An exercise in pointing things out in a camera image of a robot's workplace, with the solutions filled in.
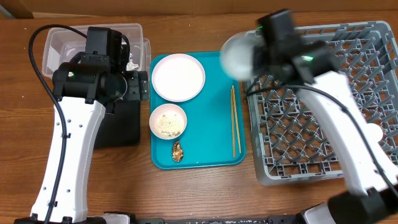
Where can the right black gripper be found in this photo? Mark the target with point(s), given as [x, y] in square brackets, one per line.
[258, 66]

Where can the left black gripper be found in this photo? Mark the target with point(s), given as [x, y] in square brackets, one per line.
[138, 84]

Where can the white napkin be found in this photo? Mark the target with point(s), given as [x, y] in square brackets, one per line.
[130, 66]

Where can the grey metal bowl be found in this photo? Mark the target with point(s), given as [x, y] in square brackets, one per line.
[237, 56]

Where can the small white rice bowl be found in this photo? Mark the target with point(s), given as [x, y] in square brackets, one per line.
[168, 121]

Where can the golden food scrap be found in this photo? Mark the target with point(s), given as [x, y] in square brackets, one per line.
[177, 152]

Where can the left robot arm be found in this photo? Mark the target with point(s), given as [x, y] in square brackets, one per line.
[80, 95]

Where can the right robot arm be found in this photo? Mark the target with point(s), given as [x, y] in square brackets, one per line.
[370, 177]

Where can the grey dishwasher rack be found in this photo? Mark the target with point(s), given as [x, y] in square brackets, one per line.
[287, 142]

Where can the large white plate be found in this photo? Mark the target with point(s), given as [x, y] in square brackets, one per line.
[178, 77]

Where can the black plastic tray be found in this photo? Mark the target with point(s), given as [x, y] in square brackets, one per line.
[121, 125]

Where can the right wooden chopstick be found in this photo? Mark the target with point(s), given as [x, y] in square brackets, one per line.
[236, 117]

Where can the teal serving tray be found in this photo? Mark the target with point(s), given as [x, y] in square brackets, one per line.
[207, 139]

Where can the clear plastic bin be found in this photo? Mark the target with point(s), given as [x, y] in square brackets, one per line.
[65, 47]

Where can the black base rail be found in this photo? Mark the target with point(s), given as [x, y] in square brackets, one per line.
[278, 219]

